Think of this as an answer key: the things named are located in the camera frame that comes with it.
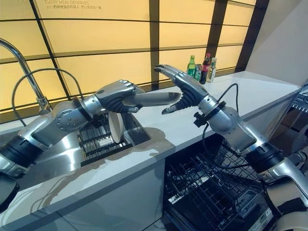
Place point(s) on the green drink can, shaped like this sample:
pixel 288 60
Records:
pixel 198 72

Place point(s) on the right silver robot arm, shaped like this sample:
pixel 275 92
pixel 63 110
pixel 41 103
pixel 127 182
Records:
pixel 252 144

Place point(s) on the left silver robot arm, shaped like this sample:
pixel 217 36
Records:
pixel 43 130

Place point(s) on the chrome kitchen faucet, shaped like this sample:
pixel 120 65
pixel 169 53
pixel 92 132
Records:
pixel 21 72

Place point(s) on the white plate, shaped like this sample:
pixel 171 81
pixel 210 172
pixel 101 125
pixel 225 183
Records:
pixel 115 127

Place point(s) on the green soda bottle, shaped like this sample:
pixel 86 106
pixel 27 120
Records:
pixel 191 66

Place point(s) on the stainless steel sink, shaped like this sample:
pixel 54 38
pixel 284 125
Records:
pixel 72 149

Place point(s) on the clear oil bottle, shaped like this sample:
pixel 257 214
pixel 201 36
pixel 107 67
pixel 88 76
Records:
pixel 211 71

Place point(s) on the dark cola bottle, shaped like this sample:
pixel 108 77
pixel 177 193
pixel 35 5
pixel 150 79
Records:
pixel 205 69

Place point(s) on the grey plate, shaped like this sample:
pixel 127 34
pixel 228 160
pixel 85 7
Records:
pixel 154 99

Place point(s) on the open dishwasher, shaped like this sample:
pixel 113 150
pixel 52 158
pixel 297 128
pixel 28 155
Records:
pixel 216 190

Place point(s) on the black dish rack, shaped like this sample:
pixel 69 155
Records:
pixel 101 142

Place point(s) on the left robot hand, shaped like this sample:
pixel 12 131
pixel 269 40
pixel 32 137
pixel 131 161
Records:
pixel 115 96

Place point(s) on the silver kitchen appliance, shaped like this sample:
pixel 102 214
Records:
pixel 297 106

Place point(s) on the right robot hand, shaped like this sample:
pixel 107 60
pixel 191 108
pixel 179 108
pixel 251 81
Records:
pixel 186 86

